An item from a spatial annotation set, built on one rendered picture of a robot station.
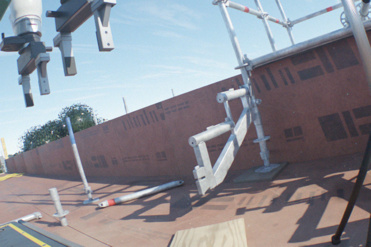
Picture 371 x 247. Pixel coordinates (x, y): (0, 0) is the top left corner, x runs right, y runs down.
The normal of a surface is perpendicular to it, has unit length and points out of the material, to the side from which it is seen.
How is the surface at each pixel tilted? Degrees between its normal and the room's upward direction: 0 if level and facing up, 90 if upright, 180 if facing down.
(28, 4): 96
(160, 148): 90
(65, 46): 90
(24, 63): 90
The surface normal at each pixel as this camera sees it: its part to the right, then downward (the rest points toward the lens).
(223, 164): 0.68, -0.21
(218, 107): -0.68, 0.16
